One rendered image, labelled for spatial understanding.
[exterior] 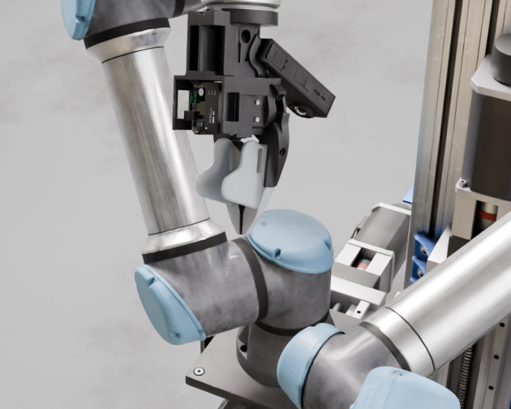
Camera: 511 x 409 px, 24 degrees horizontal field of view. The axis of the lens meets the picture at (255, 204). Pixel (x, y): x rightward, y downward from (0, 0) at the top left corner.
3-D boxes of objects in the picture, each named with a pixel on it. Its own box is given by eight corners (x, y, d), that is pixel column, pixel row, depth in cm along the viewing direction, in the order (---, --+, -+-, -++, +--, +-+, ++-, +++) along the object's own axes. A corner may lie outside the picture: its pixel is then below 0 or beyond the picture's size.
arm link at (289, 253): (346, 314, 164) (351, 239, 156) (259, 343, 160) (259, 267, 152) (307, 263, 173) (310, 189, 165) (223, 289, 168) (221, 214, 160)
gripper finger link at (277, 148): (239, 184, 113) (242, 94, 113) (252, 184, 115) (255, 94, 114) (274, 188, 110) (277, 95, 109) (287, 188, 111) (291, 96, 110)
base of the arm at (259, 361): (264, 303, 181) (264, 253, 175) (355, 333, 175) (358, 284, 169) (217, 367, 170) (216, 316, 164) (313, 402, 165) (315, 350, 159)
